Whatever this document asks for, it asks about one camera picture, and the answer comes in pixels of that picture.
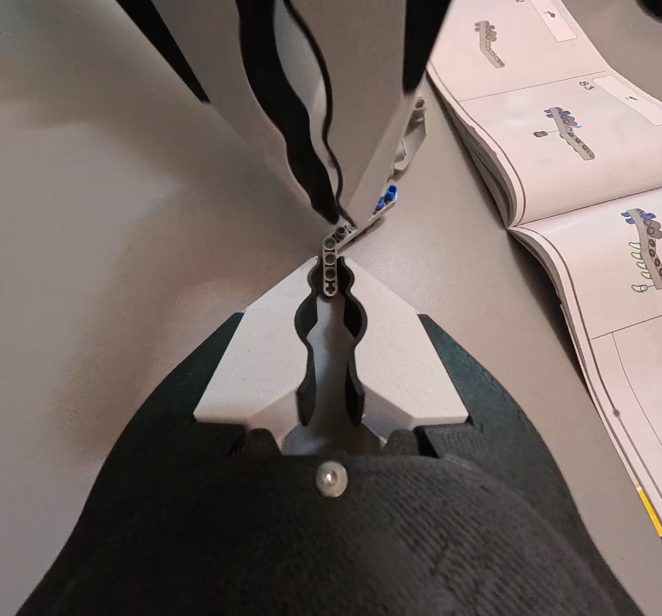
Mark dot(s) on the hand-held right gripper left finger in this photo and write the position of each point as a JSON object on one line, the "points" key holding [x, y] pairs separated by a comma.
{"points": [[253, 368]]}

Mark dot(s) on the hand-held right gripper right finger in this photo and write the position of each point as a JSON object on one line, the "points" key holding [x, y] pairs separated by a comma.
{"points": [[408, 368]]}

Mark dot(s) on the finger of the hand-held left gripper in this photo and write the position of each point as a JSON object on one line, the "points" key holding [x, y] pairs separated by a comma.
{"points": [[207, 32], [362, 58]]}

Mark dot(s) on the grey angled beam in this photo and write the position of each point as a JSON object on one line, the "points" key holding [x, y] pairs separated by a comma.
{"points": [[331, 269]]}

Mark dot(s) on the blue connector pin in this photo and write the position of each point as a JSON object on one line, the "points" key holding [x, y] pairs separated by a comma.
{"points": [[391, 192], [379, 204]]}

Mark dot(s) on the grey desk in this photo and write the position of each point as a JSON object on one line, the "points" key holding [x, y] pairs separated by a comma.
{"points": [[103, 213]]}

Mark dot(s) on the grey brick model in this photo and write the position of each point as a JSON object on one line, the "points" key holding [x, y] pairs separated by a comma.
{"points": [[413, 135]]}

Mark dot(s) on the white instruction booklet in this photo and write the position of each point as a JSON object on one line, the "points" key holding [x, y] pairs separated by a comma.
{"points": [[543, 83]]}

